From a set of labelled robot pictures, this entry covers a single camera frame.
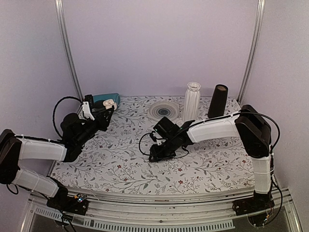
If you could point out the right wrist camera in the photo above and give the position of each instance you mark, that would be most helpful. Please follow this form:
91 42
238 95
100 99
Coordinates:
152 136

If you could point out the black cylindrical cup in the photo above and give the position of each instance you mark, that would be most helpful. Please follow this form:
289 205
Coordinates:
218 101

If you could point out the floral patterned table mat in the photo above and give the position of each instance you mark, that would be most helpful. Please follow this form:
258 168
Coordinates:
117 160

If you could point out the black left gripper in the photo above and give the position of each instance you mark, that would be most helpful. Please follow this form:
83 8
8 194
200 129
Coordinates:
101 118

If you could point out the teal cylindrical speaker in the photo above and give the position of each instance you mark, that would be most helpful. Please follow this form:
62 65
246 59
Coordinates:
103 97

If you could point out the right aluminium frame post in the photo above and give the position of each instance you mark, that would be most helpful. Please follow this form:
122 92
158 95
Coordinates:
254 44

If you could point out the spiral patterned plate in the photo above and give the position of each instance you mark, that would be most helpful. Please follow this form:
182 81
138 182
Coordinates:
162 109

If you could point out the aluminium frame post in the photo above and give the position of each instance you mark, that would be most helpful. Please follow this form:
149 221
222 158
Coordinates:
65 39
254 44

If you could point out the left aluminium frame post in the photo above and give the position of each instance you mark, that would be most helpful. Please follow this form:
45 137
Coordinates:
65 39

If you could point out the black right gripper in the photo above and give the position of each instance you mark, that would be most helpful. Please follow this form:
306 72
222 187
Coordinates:
157 156

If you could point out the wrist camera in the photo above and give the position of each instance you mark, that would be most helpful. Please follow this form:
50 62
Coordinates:
87 106
152 136

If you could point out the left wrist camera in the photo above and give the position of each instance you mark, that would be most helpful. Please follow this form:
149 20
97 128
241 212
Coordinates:
87 106

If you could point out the white ribbed vase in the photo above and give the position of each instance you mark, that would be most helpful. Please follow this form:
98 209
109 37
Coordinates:
191 101

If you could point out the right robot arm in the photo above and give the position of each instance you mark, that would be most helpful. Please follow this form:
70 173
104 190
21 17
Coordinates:
247 124

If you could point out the dark grey mug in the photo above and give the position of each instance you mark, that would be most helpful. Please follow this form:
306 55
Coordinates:
98 107

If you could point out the beige earbud charging case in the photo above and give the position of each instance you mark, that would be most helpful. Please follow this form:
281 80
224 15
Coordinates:
108 104

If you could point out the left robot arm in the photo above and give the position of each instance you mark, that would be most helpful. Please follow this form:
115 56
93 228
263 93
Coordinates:
76 133

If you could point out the front aluminium rail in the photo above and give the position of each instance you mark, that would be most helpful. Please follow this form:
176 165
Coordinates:
204 212

